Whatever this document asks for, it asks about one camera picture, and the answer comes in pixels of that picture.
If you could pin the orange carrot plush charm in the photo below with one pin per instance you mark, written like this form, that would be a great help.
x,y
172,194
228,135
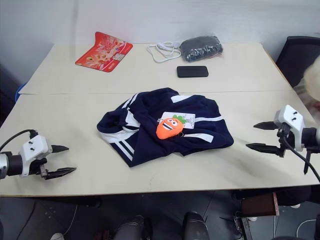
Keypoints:
x,y
168,128

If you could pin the dark garment in plastic bag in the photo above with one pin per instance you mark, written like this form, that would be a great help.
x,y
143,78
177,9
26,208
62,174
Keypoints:
x,y
201,48

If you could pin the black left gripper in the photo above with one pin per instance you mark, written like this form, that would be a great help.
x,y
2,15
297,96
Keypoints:
x,y
36,167

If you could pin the white paper hang tag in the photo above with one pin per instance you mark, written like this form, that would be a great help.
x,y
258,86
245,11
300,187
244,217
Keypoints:
x,y
190,119

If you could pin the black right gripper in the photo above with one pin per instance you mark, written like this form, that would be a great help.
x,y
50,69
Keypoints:
x,y
283,132

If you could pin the red snack packet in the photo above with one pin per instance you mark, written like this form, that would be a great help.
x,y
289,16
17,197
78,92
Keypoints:
x,y
105,52

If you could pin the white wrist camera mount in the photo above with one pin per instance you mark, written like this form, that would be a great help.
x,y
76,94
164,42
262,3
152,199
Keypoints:
x,y
291,120
33,147

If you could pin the blurred pale beige shape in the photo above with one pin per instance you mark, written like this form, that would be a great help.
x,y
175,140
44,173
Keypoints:
x,y
311,80

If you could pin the dark rounded shape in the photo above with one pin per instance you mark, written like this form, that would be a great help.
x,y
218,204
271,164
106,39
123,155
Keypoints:
x,y
133,228
196,226

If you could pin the black phone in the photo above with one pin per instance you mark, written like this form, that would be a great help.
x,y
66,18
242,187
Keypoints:
x,y
192,72

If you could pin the brown box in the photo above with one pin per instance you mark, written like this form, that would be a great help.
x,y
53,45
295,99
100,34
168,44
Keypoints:
x,y
258,205

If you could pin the black mesh office chair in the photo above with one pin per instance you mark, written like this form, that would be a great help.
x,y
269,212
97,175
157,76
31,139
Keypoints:
x,y
297,57

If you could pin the navy white-striped zip jacket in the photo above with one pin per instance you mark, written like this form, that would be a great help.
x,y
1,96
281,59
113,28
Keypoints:
x,y
140,135

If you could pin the white shoe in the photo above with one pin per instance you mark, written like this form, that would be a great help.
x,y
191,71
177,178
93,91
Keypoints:
x,y
57,236

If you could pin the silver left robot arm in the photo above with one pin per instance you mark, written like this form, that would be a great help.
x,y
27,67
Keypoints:
x,y
12,163

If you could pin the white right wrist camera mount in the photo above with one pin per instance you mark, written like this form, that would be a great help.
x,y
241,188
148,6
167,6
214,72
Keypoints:
x,y
291,120

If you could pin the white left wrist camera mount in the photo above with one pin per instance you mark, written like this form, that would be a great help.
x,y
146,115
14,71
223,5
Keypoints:
x,y
33,147

